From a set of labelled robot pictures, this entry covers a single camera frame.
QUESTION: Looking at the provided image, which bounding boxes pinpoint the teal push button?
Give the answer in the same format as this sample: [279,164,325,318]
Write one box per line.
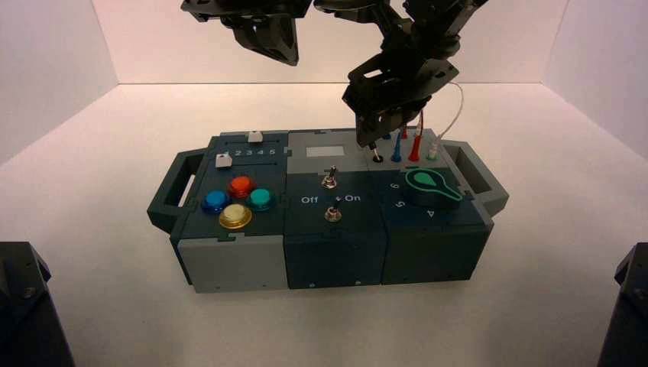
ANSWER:
[245,188,277,213]

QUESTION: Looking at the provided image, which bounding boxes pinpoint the green rotary knob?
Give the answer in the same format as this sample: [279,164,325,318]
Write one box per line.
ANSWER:
[403,169,464,209]

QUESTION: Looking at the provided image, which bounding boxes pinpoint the orange push button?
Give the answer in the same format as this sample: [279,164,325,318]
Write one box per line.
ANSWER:
[227,175,257,200]

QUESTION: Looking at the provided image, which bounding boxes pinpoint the blue push button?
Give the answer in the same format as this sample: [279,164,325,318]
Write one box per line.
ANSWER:
[200,190,233,216]

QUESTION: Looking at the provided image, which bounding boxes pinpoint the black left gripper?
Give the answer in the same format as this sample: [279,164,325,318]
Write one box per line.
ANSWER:
[180,0,313,67]

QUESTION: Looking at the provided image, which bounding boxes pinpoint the teal and grey task box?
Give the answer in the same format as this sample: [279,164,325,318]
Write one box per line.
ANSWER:
[147,127,510,295]

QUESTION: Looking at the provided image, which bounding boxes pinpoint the blue banana plug wire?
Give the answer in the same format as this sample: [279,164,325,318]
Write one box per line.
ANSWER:
[383,128,407,164]

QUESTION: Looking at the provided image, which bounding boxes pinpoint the red banana plug wire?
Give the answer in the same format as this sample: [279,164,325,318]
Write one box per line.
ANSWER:
[400,109,425,164]

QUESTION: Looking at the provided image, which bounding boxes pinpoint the yellow push button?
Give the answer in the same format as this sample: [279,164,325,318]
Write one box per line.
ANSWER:
[218,203,253,230]

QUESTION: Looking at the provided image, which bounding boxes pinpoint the white banana plug wire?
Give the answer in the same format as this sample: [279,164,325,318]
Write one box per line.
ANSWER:
[426,82,465,161]

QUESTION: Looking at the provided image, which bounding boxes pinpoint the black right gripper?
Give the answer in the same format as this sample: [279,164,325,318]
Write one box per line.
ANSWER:
[342,54,460,148]

